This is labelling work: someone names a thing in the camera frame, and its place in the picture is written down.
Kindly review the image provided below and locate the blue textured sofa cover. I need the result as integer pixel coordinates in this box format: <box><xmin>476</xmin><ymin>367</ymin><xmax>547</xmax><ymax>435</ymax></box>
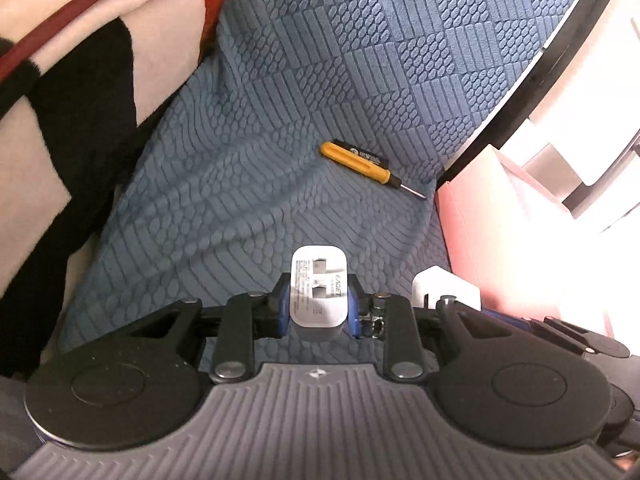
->
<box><xmin>58</xmin><ymin>0</ymin><xmax>574</xmax><ymax>352</ymax></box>

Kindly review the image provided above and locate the white square charger plug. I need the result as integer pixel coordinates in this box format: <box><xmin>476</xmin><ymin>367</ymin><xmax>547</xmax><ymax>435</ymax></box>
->
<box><xmin>288</xmin><ymin>245</ymin><xmax>348</xmax><ymax>342</ymax></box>

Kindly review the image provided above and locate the pink cardboard box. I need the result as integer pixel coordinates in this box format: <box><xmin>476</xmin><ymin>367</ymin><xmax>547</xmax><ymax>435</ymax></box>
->
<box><xmin>436</xmin><ymin>148</ymin><xmax>639</xmax><ymax>352</ymax></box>

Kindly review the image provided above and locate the white angular charger plug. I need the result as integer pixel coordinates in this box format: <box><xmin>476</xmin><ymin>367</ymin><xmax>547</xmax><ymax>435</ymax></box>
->
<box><xmin>410</xmin><ymin>266</ymin><xmax>482</xmax><ymax>311</ymax></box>

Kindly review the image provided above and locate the yellow handle screwdriver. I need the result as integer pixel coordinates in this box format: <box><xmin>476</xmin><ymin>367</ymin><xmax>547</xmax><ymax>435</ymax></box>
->
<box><xmin>320</xmin><ymin>142</ymin><xmax>427</xmax><ymax>200</ymax></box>

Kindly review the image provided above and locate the red white black blanket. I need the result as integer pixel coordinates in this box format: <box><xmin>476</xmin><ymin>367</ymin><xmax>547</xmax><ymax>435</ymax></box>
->
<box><xmin>1</xmin><ymin>0</ymin><xmax>224</xmax><ymax>378</ymax></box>

